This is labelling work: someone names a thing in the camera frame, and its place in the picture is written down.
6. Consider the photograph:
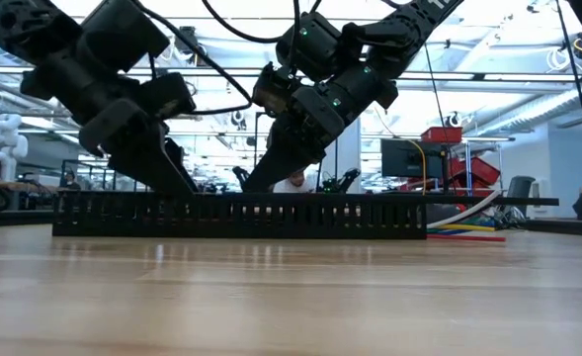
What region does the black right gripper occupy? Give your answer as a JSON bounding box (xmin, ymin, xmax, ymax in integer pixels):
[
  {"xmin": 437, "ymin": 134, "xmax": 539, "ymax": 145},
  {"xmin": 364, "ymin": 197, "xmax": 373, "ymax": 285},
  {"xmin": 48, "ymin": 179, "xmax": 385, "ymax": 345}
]
[{"xmin": 243, "ymin": 62, "xmax": 400, "ymax": 194}]

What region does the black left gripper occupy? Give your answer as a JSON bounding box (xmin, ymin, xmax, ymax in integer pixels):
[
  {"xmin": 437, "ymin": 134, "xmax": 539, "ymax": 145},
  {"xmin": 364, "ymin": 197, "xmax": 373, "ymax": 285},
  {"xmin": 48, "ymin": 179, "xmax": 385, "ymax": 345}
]
[{"xmin": 20, "ymin": 53, "xmax": 200, "ymax": 196}]

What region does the black slotted cable duct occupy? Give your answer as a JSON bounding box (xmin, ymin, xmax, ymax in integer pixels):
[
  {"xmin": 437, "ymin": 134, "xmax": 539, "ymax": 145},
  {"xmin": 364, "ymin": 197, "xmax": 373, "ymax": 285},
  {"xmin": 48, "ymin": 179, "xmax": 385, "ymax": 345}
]
[{"xmin": 51, "ymin": 195, "xmax": 428, "ymax": 241}]

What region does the bundle of coloured cables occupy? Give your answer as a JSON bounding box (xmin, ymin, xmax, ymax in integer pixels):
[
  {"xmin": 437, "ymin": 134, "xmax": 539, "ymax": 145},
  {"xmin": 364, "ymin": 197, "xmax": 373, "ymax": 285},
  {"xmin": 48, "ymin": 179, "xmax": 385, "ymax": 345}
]
[{"xmin": 426, "ymin": 190, "xmax": 502, "ymax": 229}]

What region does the multicolour wire bundle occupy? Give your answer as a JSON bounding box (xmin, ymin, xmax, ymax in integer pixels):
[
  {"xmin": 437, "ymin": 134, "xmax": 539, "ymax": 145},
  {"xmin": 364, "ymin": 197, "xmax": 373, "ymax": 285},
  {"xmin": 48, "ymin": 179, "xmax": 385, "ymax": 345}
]
[
  {"xmin": 426, "ymin": 233, "xmax": 507, "ymax": 243},
  {"xmin": 438, "ymin": 223, "xmax": 497, "ymax": 232}
]

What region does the person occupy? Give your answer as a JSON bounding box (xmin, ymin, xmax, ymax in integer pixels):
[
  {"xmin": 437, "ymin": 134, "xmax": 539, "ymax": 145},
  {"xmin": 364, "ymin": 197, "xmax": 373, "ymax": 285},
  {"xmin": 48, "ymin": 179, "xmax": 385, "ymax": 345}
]
[
  {"xmin": 273, "ymin": 167, "xmax": 320, "ymax": 194},
  {"xmin": 62, "ymin": 170, "xmax": 82, "ymax": 193}
]

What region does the black monitor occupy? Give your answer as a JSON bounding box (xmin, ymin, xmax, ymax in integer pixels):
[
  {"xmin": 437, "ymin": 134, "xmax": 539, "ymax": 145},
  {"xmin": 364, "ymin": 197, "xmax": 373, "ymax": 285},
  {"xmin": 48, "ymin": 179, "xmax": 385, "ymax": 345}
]
[{"xmin": 380, "ymin": 137, "xmax": 445, "ymax": 180}]

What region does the red storage bin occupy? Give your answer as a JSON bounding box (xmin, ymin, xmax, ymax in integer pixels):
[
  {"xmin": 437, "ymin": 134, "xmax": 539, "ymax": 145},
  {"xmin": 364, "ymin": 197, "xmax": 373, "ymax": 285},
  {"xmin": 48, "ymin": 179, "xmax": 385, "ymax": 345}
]
[
  {"xmin": 421, "ymin": 127, "xmax": 463, "ymax": 144},
  {"xmin": 448, "ymin": 156, "xmax": 502, "ymax": 187},
  {"xmin": 460, "ymin": 187, "xmax": 502, "ymax": 199}
]

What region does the grey waste bin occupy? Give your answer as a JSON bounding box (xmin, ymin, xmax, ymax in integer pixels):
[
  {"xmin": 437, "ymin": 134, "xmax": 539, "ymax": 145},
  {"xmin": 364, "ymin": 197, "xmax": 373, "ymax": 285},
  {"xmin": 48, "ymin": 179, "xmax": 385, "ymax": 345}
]
[{"xmin": 505, "ymin": 175, "xmax": 537, "ymax": 199}]

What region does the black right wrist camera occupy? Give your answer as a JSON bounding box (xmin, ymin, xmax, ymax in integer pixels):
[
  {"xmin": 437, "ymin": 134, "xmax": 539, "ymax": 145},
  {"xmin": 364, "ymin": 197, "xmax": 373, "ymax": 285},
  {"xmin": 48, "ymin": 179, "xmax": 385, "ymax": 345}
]
[{"xmin": 252, "ymin": 61, "xmax": 304, "ymax": 119}]

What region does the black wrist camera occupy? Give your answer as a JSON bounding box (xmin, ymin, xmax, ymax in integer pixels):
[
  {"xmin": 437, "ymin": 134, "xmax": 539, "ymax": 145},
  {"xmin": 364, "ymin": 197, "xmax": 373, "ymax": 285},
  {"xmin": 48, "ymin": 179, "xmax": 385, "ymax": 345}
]
[
  {"xmin": 139, "ymin": 72, "xmax": 198, "ymax": 120},
  {"xmin": 252, "ymin": 61, "xmax": 304, "ymax": 119}
]

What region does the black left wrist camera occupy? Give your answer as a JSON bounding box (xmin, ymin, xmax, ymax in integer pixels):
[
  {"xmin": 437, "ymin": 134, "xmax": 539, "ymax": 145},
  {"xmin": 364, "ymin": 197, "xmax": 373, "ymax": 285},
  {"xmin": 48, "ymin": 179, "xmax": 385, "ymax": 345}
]
[{"xmin": 139, "ymin": 72, "xmax": 198, "ymax": 120}]

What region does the black left camera cable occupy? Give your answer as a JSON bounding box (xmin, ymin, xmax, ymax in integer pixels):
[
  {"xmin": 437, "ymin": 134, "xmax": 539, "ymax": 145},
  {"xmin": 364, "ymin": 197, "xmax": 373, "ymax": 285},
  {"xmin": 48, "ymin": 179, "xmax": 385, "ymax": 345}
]
[{"xmin": 130, "ymin": 0, "xmax": 254, "ymax": 116}]

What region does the black camera cable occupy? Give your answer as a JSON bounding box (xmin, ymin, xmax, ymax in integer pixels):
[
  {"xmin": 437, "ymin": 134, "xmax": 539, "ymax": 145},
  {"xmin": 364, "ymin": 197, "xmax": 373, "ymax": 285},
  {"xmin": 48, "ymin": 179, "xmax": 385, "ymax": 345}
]
[
  {"xmin": 130, "ymin": 0, "xmax": 254, "ymax": 116},
  {"xmin": 200, "ymin": 0, "xmax": 321, "ymax": 65}
]

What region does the black background frame rig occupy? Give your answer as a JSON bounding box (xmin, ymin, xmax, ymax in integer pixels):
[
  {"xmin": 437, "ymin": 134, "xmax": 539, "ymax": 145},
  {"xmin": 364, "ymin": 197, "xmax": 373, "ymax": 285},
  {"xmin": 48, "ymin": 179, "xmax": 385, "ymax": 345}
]
[{"xmin": 60, "ymin": 158, "xmax": 124, "ymax": 193}]

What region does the black right camera cable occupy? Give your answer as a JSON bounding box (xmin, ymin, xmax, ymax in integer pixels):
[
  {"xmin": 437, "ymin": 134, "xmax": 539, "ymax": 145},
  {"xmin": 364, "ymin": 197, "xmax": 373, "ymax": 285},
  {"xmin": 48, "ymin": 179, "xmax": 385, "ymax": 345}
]
[{"xmin": 200, "ymin": 0, "xmax": 321, "ymax": 65}]

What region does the yellow hanging cable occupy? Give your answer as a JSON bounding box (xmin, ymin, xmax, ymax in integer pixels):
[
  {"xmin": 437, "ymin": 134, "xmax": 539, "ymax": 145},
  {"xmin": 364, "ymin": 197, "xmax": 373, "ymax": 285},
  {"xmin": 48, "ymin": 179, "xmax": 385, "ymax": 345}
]
[{"xmin": 408, "ymin": 139, "xmax": 428, "ymax": 197}]

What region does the background cable tangle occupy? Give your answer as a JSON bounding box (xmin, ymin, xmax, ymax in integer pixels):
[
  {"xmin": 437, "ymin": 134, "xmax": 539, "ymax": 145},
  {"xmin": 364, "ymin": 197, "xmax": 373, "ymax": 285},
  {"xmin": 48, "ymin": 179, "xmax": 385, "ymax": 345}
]
[{"xmin": 487, "ymin": 205, "xmax": 530, "ymax": 231}]

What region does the black aluminium table frame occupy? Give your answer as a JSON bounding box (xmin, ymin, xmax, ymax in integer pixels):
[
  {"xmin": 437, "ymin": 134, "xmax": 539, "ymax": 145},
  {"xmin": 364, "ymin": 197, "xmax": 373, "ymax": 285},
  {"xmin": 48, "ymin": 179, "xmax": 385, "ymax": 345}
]
[{"xmin": 0, "ymin": 207, "xmax": 582, "ymax": 239}]

